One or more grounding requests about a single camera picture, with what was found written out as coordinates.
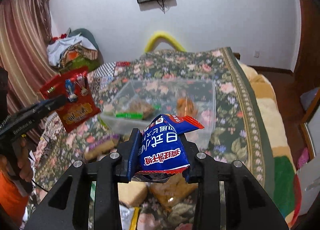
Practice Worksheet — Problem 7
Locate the blue snack packet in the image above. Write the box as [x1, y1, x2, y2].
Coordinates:
[132, 114, 204, 183]

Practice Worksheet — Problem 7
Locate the red snack bag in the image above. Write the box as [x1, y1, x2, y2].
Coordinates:
[40, 66, 100, 133]

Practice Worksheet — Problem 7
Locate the person's left hand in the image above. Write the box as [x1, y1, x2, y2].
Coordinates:
[17, 138, 33, 182]

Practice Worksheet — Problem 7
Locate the yellow bread packet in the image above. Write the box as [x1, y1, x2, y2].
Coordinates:
[150, 173, 198, 210]

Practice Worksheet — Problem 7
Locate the green-label snack packet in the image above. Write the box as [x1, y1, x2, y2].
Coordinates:
[115, 99, 161, 120]

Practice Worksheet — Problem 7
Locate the clear plastic storage bin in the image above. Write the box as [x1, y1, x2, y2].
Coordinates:
[100, 79, 216, 149]

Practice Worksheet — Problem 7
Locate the orange snack in bin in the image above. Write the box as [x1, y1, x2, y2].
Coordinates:
[176, 97, 198, 118]

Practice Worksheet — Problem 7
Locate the patchwork checkered quilt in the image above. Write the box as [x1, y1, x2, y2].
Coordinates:
[88, 61, 131, 89]

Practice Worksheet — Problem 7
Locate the floral green bedspread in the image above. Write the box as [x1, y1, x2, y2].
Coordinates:
[34, 46, 275, 230]

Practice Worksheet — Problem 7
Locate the pile of clothes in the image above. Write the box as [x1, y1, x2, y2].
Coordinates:
[46, 28, 100, 74]

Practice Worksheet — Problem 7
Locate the beige fleece blanket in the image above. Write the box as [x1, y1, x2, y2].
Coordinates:
[240, 64, 302, 228]

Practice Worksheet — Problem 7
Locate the striped pink curtain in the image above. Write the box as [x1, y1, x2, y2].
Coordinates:
[1, 0, 56, 114]

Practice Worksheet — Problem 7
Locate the yellow curved bed rail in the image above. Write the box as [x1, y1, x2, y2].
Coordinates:
[144, 31, 186, 52]

